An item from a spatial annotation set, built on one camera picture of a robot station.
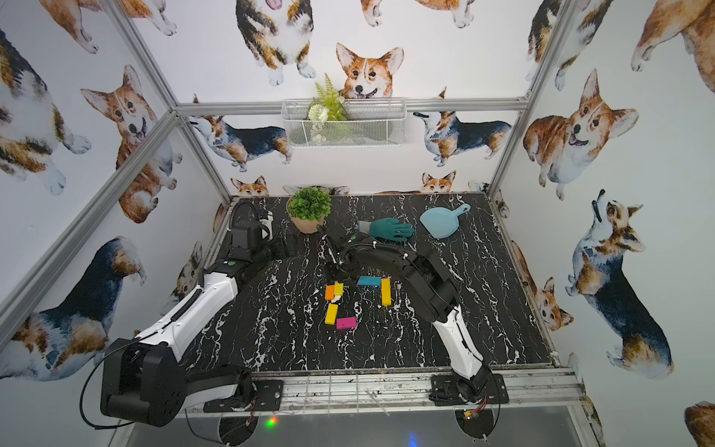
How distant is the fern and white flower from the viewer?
32.0 inches

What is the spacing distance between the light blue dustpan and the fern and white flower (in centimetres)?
52

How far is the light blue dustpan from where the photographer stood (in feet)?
3.68
